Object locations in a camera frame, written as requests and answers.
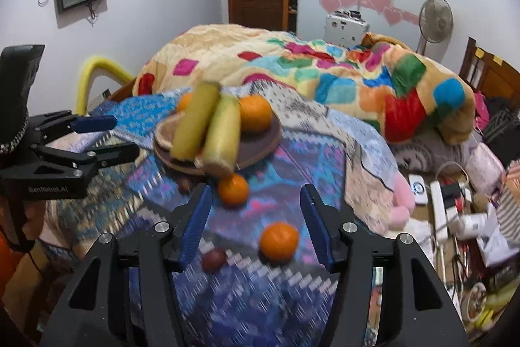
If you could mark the white box appliance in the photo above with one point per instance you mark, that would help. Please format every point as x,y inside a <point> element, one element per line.
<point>345,28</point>

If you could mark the white power strip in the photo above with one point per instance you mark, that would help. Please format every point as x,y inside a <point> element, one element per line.
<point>438,208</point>

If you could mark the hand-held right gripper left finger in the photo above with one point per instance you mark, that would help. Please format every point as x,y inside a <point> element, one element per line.
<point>195,225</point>

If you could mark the large orange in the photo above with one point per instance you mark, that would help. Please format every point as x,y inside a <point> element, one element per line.
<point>256,113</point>
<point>185,103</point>

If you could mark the blue patterned blanket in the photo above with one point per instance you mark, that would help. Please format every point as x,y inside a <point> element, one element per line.
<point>325,168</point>

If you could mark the yellow foam tube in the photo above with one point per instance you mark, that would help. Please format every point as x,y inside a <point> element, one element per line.
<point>87,74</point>

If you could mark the purple plate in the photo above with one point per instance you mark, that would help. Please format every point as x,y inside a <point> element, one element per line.
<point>260,145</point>

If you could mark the wooden bed headboard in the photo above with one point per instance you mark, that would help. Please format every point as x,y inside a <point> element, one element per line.
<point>495,74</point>

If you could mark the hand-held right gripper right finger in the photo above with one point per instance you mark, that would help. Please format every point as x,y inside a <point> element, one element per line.
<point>319,229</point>

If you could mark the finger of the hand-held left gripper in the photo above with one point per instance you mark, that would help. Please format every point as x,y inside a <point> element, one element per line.
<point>118,154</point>
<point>95,123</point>

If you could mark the grey cloth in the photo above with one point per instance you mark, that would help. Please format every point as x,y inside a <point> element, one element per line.
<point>430,152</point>

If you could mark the small tangerine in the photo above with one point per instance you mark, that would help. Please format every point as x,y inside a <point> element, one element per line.
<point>232,190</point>
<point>278,242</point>

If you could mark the pale pink bag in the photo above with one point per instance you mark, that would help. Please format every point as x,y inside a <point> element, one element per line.
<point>485,168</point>

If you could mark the small bowl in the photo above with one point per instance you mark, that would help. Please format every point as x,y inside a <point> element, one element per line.
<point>477,300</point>

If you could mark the bright pink cloth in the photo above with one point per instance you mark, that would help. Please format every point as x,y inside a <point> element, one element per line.
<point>481,107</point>

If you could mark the standing electric fan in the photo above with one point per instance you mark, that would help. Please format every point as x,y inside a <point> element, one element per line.
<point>435,19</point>

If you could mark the white round device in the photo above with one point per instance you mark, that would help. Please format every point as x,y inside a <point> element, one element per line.
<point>417,189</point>

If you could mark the dark red plum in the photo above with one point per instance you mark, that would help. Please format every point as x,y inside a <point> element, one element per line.
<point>214,259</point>

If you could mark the colourful patchwork quilt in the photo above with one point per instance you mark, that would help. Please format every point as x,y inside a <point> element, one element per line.
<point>284,62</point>

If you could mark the striped fabric bag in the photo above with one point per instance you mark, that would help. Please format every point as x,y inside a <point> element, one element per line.
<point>511,200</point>

